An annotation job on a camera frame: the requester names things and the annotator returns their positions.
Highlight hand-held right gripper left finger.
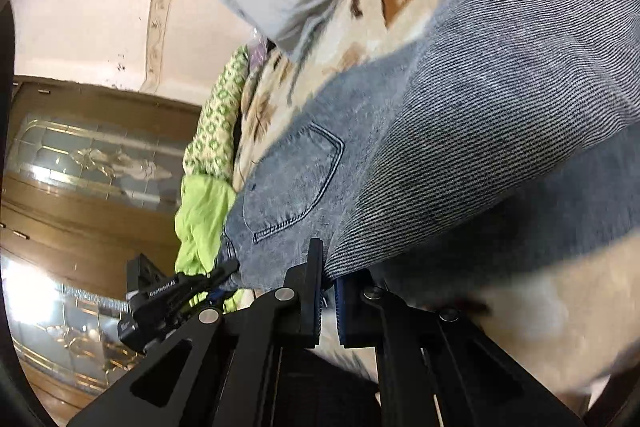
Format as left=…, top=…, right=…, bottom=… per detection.
left=65, top=237, right=326, bottom=427

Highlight wooden door with glass panels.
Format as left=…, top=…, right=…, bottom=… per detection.
left=0, top=74, right=212, bottom=427

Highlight cream leaf print blanket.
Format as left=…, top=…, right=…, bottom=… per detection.
left=232, top=0, right=640, bottom=418

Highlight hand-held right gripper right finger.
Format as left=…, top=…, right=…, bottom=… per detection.
left=334, top=269, right=587, bottom=427

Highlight purple cloth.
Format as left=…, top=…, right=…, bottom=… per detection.
left=249, top=34, right=275, bottom=70

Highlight blue denim pants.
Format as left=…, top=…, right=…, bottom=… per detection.
left=220, top=0, right=640, bottom=323

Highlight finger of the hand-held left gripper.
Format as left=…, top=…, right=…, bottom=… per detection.
left=172, top=258, right=241, bottom=297
left=172, top=288, right=226, bottom=314

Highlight green patterned cloth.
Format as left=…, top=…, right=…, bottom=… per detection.
left=184, top=44, right=251, bottom=184

